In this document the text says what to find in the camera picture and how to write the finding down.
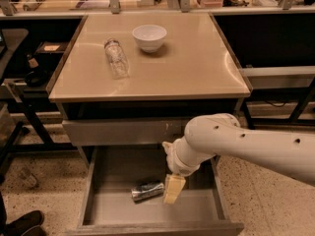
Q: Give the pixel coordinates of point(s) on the black desk at left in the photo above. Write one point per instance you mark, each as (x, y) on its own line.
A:
(13, 38)

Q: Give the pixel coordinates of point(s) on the silver redbull can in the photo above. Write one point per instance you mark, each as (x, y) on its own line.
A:
(147, 190)

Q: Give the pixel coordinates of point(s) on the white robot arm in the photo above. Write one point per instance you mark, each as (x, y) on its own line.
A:
(290, 154)

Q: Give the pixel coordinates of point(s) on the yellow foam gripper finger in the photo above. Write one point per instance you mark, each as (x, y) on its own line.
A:
(174, 184)

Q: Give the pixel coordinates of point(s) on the white ceramic bowl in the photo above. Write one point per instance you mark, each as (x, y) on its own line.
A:
(149, 38)

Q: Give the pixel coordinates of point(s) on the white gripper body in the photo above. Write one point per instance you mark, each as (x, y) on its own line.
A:
(172, 159)

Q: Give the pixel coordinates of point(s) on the open grey middle drawer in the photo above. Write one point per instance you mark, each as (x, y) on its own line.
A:
(108, 208)

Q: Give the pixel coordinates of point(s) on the closed grey top drawer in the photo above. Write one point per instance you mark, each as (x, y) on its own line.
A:
(126, 131)

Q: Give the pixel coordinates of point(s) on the grey drawer cabinet with counter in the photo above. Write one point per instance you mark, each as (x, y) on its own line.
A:
(192, 74)

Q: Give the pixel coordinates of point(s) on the crumpled plastic on floor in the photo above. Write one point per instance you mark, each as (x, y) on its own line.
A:
(28, 178)

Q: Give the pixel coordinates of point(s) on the black shoe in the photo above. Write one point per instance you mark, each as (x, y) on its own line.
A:
(27, 225)

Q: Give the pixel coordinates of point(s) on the clear plastic water bottle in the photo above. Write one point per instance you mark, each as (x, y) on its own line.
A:
(117, 59)

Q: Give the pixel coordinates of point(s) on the black round object under desk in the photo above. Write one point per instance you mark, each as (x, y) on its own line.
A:
(36, 78)

